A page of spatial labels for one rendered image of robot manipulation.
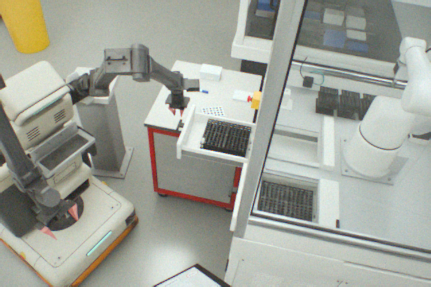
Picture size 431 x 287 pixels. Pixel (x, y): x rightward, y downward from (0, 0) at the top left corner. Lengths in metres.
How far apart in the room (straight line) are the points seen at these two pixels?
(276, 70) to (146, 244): 1.81
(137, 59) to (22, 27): 2.93
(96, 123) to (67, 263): 0.87
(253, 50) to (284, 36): 1.62
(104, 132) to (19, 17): 1.82
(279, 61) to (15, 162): 0.81
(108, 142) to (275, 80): 1.84
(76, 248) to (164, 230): 0.60
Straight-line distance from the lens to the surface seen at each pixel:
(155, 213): 2.53
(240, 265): 1.61
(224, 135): 1.75
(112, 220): 2.22
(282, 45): 0.77
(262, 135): 0.94
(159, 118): 2.02
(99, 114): 2.35
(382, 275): 1.54
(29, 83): 1.38
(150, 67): 1.18
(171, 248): 2.40
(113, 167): 2.73
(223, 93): 2.20
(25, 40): 4.07
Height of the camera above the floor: 2.16
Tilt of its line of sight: 47 degrees down
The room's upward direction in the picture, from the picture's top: 6 degrees clockwise
